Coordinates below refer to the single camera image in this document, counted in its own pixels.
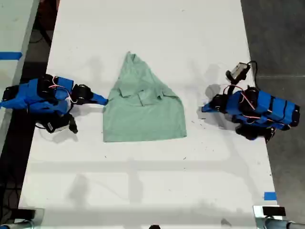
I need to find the silver metal bracket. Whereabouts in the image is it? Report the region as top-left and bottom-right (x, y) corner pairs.
(253, 205), (290, 222)
(14, 208), (45, 225)

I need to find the pale green T-shirt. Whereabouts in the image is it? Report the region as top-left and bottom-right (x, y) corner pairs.
(102, 51), (188, 143)

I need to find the small black box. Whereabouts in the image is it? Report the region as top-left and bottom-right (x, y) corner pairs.
(18, 209), (36, 219)
(262, 206), (286, 217)

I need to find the short black camera stalk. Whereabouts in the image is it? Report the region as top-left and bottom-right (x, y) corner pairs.
(63, 112), (79, 134)
(225, 70), (241, 96)

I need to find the grey metal tube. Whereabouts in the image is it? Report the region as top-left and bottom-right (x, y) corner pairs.
(256, 217), (305, 229)

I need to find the black camera box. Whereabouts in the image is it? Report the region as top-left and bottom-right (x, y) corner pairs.
(230, 62), (251, 81)
(44, 118), (70, 134)

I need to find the black floor cable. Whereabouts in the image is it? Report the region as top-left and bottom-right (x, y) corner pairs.
(30, 28), (50, 44)

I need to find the white side table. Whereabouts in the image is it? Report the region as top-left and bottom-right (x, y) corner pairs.
(0, 0), (40, 148)

